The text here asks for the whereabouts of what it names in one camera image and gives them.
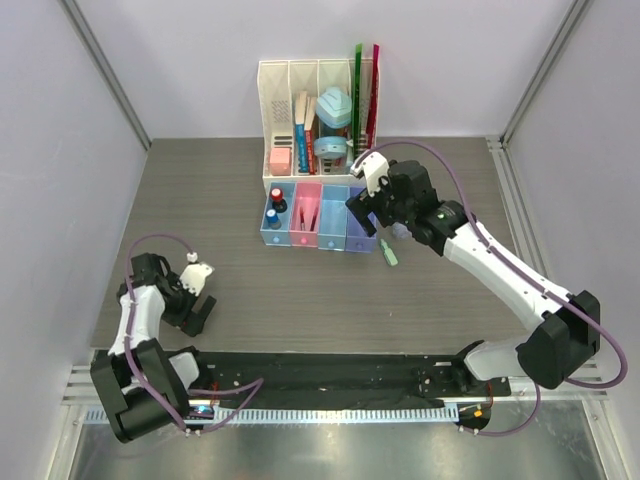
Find purple plastic drawer bin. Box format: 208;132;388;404
345;210;376;253

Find pink plastic drawer bin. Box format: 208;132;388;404
290;182;322;248

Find blue plastic drawer bin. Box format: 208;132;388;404
260;182;296;247

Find white desktop file organizer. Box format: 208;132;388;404
257;58;381;194

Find light blue drawer bin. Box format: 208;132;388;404
318;185;349;251

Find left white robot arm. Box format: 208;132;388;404
90;253;216;443

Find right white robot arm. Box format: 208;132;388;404
346;152;600;395

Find pink cube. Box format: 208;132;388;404
268;147;292;176

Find blue spine book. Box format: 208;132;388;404
294;91;309;174

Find green transparent ruler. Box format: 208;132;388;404
352;43;363;152

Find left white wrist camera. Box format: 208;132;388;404
179;252;215;297

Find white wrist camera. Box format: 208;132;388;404
179;252;215;297
349;151;389;197

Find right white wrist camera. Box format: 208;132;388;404
349;151;389;197

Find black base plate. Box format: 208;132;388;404
191;352;511;411

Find perforated metal cable tray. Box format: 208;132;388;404
84;405;460;426

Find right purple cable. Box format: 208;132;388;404
357;140;628;437

